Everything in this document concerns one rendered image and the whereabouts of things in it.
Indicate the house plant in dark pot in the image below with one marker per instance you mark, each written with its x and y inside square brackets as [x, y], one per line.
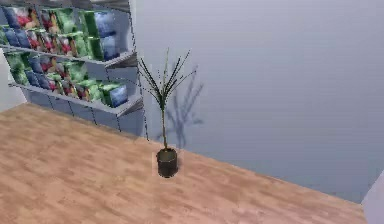
[166, 161]

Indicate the grey shelf with colourful books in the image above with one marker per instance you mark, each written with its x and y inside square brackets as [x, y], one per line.
[100, 110]

